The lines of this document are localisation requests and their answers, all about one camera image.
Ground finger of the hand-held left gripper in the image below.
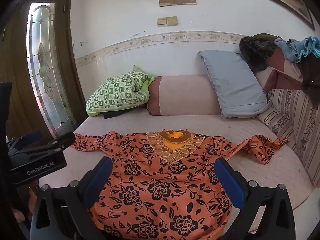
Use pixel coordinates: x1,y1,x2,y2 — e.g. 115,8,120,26
7,130,42,150
24,132,76,155

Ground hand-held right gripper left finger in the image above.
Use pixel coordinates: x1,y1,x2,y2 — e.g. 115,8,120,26
30,156,114,240

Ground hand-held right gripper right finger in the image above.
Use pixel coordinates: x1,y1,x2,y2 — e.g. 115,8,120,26
214,158,297,240

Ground orange floral shirt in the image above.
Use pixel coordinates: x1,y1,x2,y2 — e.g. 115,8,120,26
71,129,289,240

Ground dark cloth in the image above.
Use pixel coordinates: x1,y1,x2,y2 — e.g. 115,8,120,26
102,110,130,120

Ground green checked pillow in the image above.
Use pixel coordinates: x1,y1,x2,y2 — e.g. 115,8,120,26
86,65,155,117

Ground wooden door with stained glass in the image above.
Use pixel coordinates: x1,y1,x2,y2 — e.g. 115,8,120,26
0,0,87,140

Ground striped floral cushion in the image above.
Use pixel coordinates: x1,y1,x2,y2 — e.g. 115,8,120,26
257,88,320,188

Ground grey pillow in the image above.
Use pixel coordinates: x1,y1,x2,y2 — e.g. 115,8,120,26
197,49,271,119

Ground pink bolster cushion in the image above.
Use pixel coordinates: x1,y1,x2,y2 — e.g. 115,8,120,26
147,75,222,116

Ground dark furry cushion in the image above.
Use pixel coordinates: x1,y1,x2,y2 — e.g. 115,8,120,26
239,36,278,74

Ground brown cloth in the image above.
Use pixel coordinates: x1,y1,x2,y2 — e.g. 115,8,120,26
299,55,320,100

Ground light blue cloth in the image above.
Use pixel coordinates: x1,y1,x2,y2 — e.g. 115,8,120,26
274,36,320,64

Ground large framed wall picture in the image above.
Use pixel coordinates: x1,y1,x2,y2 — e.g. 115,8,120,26
240,0,315,30

